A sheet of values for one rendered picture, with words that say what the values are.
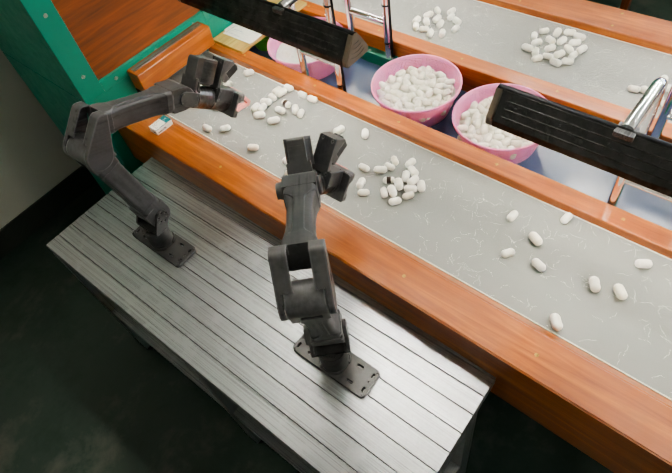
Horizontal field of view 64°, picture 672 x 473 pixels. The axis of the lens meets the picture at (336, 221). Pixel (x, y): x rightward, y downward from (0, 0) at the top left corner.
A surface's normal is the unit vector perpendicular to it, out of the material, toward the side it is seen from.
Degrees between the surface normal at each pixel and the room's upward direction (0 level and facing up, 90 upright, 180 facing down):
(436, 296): 0
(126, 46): 90
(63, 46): 90
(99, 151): 90
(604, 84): 0
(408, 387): 0
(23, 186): 90
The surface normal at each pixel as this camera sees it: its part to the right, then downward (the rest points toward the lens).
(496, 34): -0.14, -0.61
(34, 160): 0.78, 0.42
